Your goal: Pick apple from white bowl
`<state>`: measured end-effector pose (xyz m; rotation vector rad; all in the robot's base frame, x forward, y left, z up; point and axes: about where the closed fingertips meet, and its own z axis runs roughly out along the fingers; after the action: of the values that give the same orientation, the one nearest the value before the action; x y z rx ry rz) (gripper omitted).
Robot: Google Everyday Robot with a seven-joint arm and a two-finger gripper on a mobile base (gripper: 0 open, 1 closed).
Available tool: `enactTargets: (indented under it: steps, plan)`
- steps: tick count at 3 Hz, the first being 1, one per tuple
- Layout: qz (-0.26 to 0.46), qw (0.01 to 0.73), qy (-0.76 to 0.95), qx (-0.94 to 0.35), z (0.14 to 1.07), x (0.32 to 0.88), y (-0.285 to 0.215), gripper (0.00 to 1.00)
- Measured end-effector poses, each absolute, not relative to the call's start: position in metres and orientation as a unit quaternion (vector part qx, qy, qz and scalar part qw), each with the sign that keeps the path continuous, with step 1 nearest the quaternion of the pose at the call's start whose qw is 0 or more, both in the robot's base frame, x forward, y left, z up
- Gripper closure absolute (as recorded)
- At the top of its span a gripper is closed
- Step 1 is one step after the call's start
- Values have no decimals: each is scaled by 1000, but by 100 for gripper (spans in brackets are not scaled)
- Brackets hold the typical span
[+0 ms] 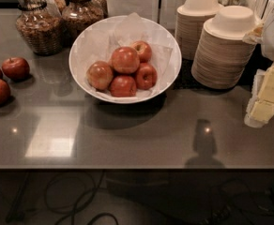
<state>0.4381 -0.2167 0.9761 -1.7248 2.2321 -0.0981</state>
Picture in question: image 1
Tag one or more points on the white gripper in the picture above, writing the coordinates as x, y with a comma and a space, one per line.
261, 104

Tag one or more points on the right front red apple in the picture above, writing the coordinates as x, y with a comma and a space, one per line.
146, 76

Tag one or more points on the back right red apple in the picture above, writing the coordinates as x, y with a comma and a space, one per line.
143, 49

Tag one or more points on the top centre red apple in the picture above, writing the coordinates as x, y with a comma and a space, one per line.
125, 60

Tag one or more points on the front centre red apple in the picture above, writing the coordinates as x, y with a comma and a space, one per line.
123, 86

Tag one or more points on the left yellowish red apple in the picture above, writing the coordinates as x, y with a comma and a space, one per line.
99, 75

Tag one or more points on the white paper bowl liner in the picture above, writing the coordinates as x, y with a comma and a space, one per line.
96, 44

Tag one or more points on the white bowl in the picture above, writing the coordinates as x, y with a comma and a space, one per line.
80, 56

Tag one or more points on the red apple on table back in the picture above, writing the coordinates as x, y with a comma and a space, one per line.
16, 68

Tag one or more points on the front stack of paper bowls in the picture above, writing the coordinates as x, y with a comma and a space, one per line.
221, 54

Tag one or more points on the stack of paper bowls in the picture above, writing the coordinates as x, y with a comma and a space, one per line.
221, 54
190, 18

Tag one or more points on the back stack of paper bowls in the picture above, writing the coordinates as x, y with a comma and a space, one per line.
190, 18

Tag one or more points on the right glass granola jar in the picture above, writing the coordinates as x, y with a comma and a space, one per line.
79, 14

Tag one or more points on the glass granola jar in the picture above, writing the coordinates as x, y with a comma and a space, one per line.
40, 30
79, 14

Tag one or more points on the left glass granola jar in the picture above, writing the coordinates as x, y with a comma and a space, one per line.
40, 30

